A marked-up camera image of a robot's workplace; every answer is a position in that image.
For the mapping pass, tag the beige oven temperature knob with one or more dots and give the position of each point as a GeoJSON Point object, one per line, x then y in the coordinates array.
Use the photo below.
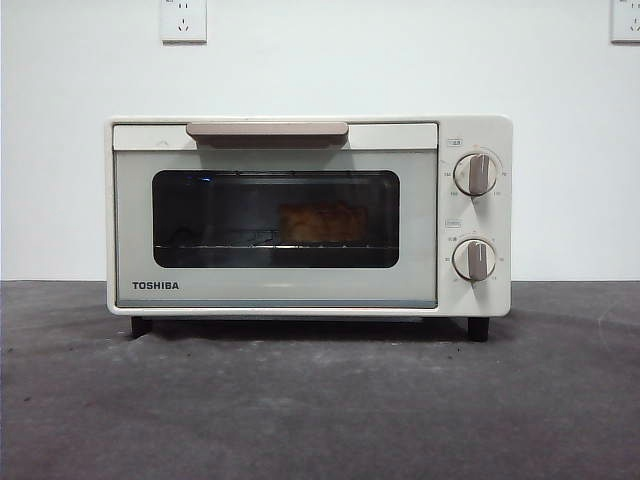
{"type": "Point", "coordinates": [476, 174]}

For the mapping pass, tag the white wall socket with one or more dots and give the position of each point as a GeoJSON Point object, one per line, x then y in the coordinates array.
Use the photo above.
{"type": "Point", "coordinates": [627, 22]}
{"type": "Point", "coordinates": [184, 22]}

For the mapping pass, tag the cream Toshiba toaster oven body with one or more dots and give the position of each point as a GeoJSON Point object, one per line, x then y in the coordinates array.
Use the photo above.
{"type": "Point", "coordinates": [475, 215]}

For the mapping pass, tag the beige oven timer knob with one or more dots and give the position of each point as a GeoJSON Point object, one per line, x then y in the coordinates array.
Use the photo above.
{"type": "Point", "coordinates": [475, 259]}

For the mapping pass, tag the orange bread loaf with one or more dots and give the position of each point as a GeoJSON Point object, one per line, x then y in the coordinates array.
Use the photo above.
{"type": "Point", "coordinates": [325, 225]}

